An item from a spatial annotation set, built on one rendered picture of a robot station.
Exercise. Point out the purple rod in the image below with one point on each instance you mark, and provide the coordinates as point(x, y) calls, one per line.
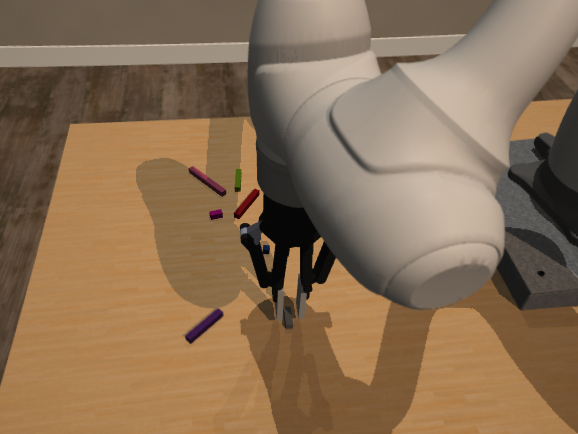
point(204, 325)

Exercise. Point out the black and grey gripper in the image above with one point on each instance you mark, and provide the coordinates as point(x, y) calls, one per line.
point(287, 227)

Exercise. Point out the small magenta block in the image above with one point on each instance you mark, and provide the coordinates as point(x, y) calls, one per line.
point(216, 214)

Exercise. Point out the pink rod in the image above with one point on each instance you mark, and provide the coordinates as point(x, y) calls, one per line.
point(207, 181)

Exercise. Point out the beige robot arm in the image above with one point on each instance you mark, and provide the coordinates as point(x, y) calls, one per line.
point(399, 174)

